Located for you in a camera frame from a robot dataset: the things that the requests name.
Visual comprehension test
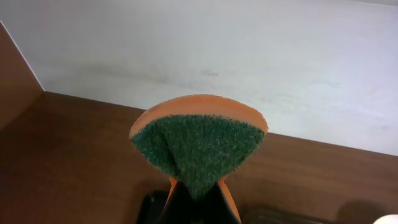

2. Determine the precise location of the black plastic tray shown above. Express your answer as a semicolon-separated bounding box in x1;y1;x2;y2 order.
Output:
136;190;169;224

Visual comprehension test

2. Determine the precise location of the brown serving tray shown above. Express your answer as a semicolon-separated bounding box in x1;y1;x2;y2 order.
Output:
243;208;333;224

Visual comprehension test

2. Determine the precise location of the white plate stained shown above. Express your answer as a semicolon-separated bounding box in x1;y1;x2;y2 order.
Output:
373;214;398;224

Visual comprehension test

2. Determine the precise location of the green and orange sponge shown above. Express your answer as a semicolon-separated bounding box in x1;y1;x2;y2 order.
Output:
128;93;269;223

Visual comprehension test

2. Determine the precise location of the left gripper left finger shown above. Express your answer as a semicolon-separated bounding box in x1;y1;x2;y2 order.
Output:
157;180;193;224

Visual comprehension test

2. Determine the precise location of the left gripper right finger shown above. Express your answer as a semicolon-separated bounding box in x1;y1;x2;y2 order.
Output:
201;182;241;224

